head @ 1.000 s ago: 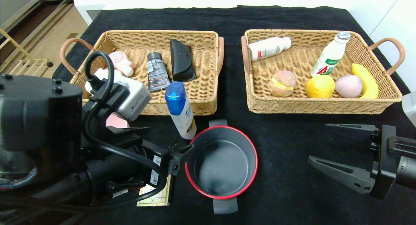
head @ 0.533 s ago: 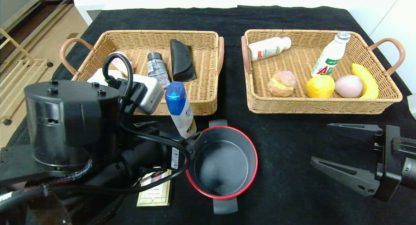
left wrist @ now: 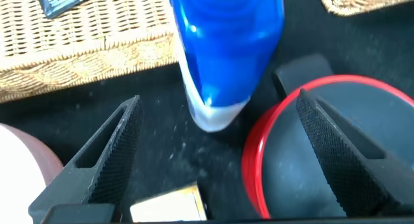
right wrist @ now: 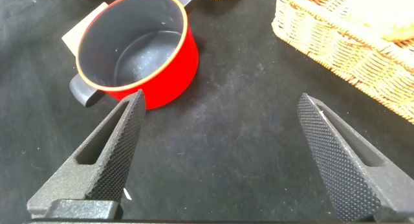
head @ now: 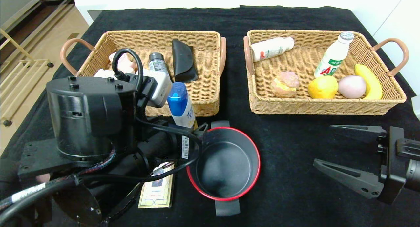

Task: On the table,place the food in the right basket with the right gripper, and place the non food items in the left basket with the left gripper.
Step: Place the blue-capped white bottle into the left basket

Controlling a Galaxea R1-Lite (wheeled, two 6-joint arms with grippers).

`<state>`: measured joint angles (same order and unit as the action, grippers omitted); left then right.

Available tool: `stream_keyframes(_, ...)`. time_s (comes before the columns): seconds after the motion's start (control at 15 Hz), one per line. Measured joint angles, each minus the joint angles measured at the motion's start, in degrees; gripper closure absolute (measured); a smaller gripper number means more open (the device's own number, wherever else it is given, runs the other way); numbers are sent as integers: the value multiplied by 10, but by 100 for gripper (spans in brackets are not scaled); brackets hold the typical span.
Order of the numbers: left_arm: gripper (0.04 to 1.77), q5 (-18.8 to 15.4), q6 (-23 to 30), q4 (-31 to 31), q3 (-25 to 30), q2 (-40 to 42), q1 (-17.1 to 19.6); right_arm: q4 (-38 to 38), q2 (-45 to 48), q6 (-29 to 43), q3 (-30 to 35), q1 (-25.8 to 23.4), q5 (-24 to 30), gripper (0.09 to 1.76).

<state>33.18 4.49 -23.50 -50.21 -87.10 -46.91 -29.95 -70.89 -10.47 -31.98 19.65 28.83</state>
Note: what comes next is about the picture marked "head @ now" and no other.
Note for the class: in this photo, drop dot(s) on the white milk bottle silver cap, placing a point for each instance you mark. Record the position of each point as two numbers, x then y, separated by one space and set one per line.
333 58

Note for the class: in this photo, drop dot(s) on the white table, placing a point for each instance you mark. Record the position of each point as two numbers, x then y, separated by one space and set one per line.
95 0

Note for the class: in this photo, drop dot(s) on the grey metal shelf frame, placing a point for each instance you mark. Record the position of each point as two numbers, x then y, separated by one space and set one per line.
16 4

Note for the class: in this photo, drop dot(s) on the dark table cloth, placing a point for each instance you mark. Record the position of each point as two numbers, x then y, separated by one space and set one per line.
288 194

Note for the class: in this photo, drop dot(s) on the white bottle red green label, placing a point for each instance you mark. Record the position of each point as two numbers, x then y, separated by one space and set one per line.
270 49

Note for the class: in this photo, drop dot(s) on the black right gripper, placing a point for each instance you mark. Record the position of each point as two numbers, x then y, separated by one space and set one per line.
391 164

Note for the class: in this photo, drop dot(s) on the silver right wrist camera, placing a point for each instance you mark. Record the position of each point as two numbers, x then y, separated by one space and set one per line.
416 107

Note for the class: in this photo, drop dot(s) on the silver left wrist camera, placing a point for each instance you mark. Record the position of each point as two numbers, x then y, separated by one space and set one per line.
159 89

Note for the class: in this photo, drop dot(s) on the gold bordered card box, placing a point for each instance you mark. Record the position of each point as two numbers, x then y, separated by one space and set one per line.
157 194

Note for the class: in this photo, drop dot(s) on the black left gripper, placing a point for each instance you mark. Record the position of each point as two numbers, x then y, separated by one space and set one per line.
185 145

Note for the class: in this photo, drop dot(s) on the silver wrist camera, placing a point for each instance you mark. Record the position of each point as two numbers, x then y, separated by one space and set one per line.
416 107
159 89

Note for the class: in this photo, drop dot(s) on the white bottle blue cap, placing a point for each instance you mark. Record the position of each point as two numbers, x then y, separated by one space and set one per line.
178 102

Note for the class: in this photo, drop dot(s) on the yellow lemon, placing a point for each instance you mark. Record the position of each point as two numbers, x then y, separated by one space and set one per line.
323 87

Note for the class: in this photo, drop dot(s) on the black soft pouch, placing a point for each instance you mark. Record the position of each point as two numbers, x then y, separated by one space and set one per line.
183 62

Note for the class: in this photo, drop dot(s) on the beige metal rack on wheels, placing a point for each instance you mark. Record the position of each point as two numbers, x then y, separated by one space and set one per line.
17 45

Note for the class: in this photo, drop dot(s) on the yellow toy banana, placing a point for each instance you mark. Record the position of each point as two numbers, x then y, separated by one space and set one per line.
372 86

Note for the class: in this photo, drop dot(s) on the white cabinet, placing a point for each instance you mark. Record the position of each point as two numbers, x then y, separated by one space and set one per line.
393 23

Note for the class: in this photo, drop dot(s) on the small pink lotion bottle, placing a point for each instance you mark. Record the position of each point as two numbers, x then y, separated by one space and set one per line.
124 61

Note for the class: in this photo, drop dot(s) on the white plastic soap dish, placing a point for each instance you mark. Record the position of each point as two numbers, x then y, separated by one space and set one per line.
101 73

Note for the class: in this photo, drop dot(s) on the black grey squeeze tube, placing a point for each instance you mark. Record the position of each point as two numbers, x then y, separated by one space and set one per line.
157 61

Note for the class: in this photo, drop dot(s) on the toy cream puff bun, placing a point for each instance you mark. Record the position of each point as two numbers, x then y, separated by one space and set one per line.
284 85

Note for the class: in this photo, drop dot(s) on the pale pink toy egg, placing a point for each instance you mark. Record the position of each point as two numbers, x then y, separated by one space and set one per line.
351 87

